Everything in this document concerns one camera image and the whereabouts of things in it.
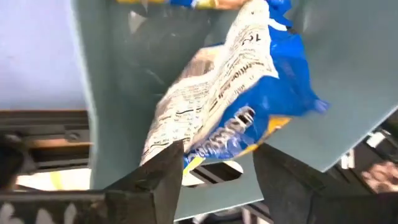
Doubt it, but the teal plastic bin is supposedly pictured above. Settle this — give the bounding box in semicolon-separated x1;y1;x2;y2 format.
70;0;398;222

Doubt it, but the grey-blue table mat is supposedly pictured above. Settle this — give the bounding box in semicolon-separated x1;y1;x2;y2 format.
0;0;78;110

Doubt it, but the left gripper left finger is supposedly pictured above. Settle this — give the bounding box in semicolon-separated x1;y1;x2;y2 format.
0;139;185;224

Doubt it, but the black aluminium table frame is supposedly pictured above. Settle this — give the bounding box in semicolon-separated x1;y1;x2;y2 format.
0;108;91;170

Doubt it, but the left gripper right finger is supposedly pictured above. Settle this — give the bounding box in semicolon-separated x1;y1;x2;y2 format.
252;143;398;224

